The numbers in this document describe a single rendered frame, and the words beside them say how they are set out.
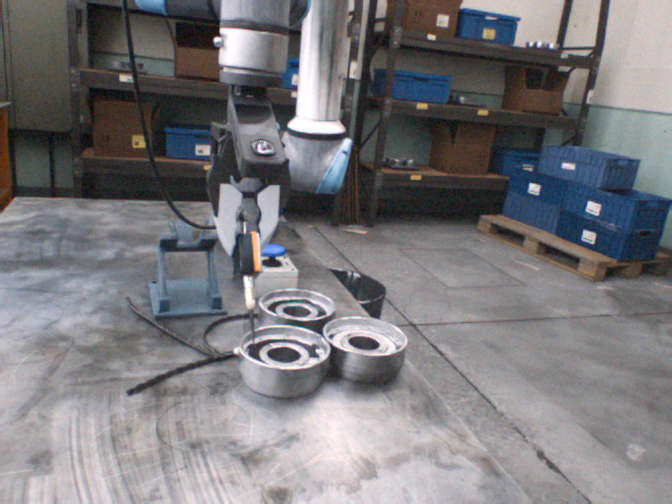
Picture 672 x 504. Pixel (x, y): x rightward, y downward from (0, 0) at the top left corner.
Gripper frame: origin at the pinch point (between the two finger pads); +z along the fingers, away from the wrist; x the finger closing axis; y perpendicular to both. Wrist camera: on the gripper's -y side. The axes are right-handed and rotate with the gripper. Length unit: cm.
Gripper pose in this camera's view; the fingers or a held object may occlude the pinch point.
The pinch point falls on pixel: (245, 247)
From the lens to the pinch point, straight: 68.5
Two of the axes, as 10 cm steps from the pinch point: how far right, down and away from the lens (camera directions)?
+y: -3.6, -3.2, 8.8
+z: -1.0, 9.5, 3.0
